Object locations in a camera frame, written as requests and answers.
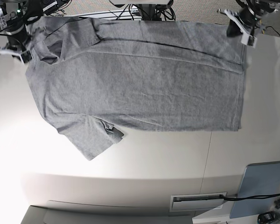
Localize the black cable at table slot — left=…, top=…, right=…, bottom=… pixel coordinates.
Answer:
left=220, top=191, right=280, bottom=202

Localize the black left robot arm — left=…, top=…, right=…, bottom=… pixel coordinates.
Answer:
left=217, top=0, right=280, bottom=37

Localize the black device with blue light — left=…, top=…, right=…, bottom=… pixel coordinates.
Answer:
left=257, top=211, right=280, bottom=224

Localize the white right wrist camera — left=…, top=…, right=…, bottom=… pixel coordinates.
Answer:
left=241, top=32, right=257, bottom=48

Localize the grey T-shirt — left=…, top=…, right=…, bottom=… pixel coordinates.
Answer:
left=26, top=17, right=245, bottom=160

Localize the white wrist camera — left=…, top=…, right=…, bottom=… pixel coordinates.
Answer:
left=18, top=50, right=33, bottom=64
left=241, top=32, right=257, bottom=48

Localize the blue grey tablet board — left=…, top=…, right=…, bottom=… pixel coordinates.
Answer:
left=229, top=161, right=280, bottom=219

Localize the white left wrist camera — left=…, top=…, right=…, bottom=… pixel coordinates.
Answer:
left=18, top=50, right=33, bottom=64

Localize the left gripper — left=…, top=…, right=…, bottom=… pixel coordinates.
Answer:
left=229, top=8, right=264, bottom=35

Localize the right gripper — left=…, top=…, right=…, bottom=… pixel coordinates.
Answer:
left=0, top=43, right=26, bottom=57

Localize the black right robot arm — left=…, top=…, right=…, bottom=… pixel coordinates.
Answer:
left=0, top=0, right=245, bottom=63

